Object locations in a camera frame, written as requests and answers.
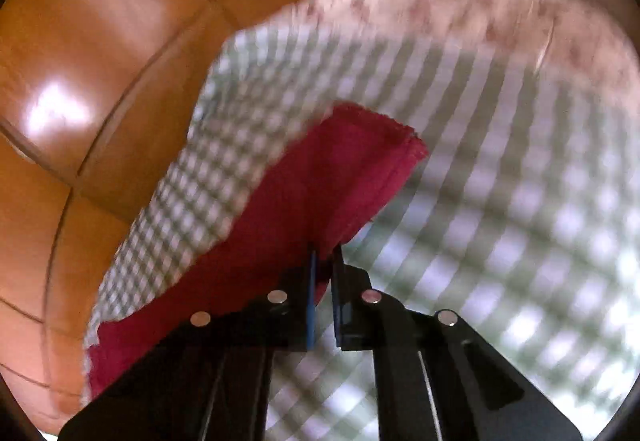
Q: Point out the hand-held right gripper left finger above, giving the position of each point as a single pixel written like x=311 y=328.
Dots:
x=311 y=306

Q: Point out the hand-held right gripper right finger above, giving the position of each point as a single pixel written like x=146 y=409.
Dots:
x=338 y=316

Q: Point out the red cloth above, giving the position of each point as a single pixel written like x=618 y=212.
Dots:
x=325 y=181

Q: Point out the green checked bed sheet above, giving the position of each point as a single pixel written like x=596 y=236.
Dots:
x=500 y=171

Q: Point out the wooden wardrobe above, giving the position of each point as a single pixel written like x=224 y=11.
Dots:
x=100 y=21

